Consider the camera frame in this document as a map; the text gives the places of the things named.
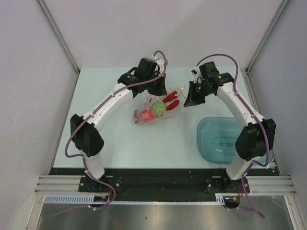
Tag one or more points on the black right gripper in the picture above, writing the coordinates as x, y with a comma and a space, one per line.
193, 98

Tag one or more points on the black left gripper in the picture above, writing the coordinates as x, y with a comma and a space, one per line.
160, 91

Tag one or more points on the clear zip top bag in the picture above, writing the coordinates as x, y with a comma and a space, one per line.
174, 101

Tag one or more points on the green fake food ball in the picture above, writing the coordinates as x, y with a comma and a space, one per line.
159, 108

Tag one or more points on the red fake food ball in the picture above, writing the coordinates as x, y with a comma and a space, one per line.
147, 116

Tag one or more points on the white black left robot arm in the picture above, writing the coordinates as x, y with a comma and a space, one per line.
85, 140

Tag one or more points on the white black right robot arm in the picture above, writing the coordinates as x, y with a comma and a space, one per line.
241, 110

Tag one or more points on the teal translucent plastic container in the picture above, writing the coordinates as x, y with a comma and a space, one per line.
224, 140

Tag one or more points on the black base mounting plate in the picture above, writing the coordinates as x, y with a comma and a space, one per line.
202, 180

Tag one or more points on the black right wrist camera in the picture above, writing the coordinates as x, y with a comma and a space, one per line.
204, 71

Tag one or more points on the right aluminium corner post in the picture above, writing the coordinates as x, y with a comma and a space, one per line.
269, 31

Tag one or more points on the aluminium corner post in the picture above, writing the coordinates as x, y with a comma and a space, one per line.
269, 31
43, 7

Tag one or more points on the left aluminium corner post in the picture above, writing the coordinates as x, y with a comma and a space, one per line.
43, 7

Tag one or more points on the aluminium front frame rail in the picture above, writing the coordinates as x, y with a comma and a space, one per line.
254, 185

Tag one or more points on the white slotted cable duct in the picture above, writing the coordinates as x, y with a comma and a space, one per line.
76, 199

